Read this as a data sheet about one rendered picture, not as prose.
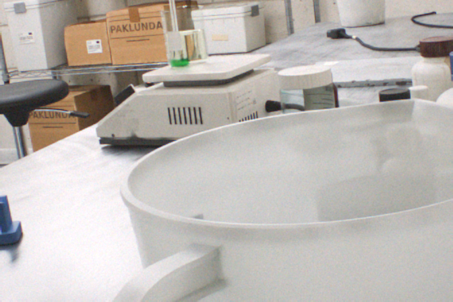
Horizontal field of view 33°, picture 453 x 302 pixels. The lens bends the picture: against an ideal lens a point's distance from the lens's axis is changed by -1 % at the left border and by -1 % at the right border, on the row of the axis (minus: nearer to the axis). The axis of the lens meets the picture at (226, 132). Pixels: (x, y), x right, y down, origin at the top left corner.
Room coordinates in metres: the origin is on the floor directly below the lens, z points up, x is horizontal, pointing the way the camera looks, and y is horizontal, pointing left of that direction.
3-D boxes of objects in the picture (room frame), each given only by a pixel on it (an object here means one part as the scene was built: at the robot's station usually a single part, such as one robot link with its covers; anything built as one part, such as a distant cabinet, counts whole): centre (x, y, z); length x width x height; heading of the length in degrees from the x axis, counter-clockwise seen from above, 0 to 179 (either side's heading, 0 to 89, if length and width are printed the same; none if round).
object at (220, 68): (0.92, 0.01, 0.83); 0.12 x 0.12 x 0.01; 60
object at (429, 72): (0.75, -0.22, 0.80); 0.06 x 0.06 x 0.11
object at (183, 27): (0.93, 0.03, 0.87); 0.06 x 0.05 x 0.08; 178
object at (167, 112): (0.93, 0.04, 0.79); 0.22 x 0.13 x 0.08; 60
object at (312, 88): (0.84, -0.09, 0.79); 0.06 x 0.06 x 0.08
